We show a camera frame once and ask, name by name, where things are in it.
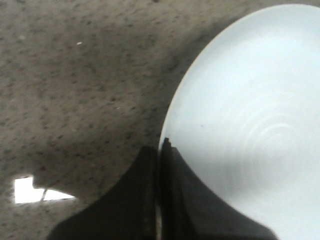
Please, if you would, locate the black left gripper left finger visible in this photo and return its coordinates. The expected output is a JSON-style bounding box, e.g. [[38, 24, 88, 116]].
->
[[47, 146, 157, 240]]

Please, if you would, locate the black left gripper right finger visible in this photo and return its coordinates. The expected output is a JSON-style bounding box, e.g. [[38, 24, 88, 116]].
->
[[159, 138, 277, 240]]

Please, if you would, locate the light blue round plate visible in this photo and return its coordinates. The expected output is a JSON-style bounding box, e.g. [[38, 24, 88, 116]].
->
[[160, 3, 320, 240]]

